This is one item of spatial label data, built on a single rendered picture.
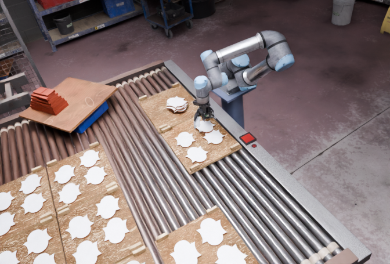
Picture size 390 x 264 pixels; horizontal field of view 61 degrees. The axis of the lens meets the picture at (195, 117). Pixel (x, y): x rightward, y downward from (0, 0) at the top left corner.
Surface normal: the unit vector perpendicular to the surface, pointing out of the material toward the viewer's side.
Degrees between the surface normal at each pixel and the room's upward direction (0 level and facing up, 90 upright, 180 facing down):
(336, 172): 0
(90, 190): 0
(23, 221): 0
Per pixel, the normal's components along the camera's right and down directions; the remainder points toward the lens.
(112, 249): -0.14, -0.76
